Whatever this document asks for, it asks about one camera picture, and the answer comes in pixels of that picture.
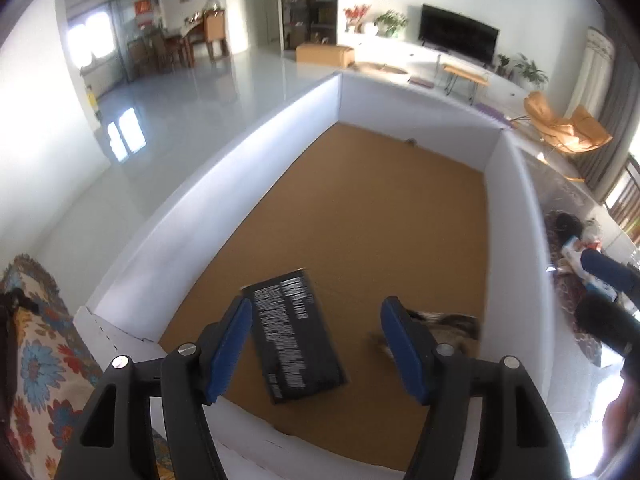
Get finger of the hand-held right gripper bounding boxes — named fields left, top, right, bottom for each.
left=574, top=294, right=640, bottom=361
left=580, top=249, right=640, bottom=306

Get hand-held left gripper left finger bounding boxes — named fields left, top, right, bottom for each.
left=52, top=296, right=253, bottom=480

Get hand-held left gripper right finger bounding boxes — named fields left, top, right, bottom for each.
left=380, top=296, right=573, bottom=480

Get blue and white medicine box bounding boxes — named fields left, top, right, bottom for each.
left=561, top=241, right=618, bottom=302

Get black printed box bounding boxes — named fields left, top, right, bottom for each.
left=241, top=269, right=348, bottom=405

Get large white storage box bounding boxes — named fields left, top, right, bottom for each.
left=74, top=71, right=556, bottom=473

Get person's right forearm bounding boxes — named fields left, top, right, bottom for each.
left=600, top=360, right=640, bottom=466

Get black velvet scrunchie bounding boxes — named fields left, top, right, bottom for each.
left=554, top=212, right=584, bottom=241

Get dark wooden chair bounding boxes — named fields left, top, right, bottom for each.
left=602, top=155, right=640, bottom=241

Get grey curtain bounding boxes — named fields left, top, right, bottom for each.
left=582, top=20, right=640, bottom=196

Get orange lounge chair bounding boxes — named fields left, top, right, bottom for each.
left=523, top=91, right=614, bottom=156

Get purple floor mat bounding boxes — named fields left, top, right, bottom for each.
left=474, top=102, right=512, bottom=128

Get covered standing air conditioner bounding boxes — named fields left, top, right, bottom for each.
left=565, top=26, right=617, bottom=121

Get broad leaf potted plant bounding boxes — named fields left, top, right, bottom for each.
left=512, top=52, right=549, bottom=86

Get tan bench with metal legs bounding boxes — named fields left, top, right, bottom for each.
left=442, top=63, right=490, bottom=103

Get black flat television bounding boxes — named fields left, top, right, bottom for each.
left=419, top=4, right=501, bottom=66

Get round tan pet bed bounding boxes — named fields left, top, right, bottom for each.
left=352, top=61, right=408, bottom=76

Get white low television cabinet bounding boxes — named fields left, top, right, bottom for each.
left=340, top=30, right=531, bottom=106

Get cardboard box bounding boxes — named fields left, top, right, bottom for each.
left=296, top=43, right=356, bottom=67

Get tan back dining chair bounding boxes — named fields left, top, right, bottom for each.
left=180, top=7, right=231, bottom=63

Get bushy green potted plant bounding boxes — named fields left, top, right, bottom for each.
left=374, top=10, right=410, bottom=38

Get red flower plant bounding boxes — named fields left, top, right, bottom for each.
left=344, top=4, right=372, bottom=33

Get tall dark display cabinet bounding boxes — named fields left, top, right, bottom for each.
left=279, top=0, right=341, bottom=51

